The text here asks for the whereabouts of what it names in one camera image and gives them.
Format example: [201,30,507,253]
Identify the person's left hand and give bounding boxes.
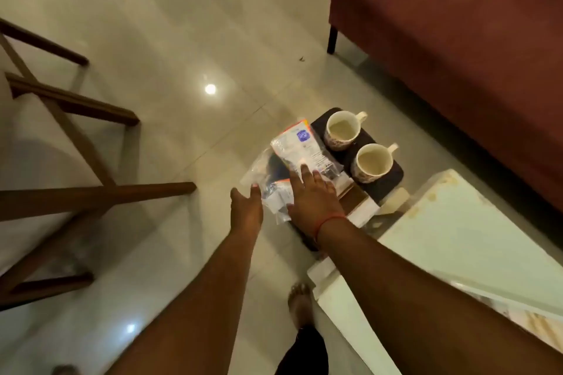
[230,184,264,237]

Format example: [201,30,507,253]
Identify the person's right hand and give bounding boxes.
[286,163,348,241]

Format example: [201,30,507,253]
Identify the clear zip bag blue edge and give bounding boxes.
[239,118,345,225]

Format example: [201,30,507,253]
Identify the white paper napkins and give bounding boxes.
[341,176,381,229]

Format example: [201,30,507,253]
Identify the floral white mug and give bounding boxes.
[350,143,400,185]
[324,110,368,152]

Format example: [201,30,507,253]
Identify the person's left forearm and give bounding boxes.
[105,229,260,375]

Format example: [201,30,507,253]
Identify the person's right forearm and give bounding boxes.
[316,217,563,375]

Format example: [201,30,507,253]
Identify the person's right foot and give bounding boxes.
[287,283,314,330]

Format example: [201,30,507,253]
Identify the black plastic stool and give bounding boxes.
[288,107,411,253]

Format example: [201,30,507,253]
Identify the black trousers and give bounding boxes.
[274,325,330,375]

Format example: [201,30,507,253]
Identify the brown wooden chair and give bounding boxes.
[0,18,198,312]

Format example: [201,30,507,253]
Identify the maroon fabric sofa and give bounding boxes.
[326,0,563,213]

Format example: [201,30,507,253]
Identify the red thread bracelet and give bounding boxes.
[313,213,348,243]

